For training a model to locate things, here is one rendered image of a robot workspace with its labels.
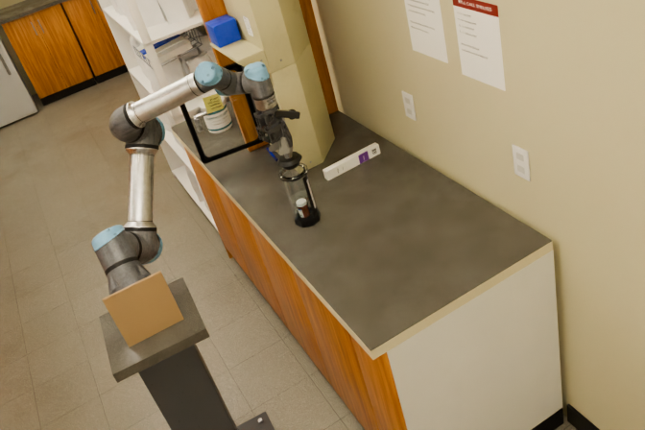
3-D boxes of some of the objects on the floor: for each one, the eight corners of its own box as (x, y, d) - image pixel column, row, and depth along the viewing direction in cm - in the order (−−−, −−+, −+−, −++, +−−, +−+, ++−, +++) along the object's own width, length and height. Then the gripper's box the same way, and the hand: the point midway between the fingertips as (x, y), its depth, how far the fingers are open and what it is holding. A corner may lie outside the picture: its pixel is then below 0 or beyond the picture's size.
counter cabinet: (322, 208, 424) (285, 83, 376) (563, 422, 261) (553, 250, 213) (228, 257, 405) (178, 131, 357) (427, 521, 242) (381, 355, 194)
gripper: (247, 110, 226) (264, 162, 238) (266, 116, 219) (283, 169, 230) (265, 99, 230) (281, 151, 242) (285, 105, 223) (300, 157, 234)
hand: (287, 153), depth 237 cm, fingers closed on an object, 3 cm apart
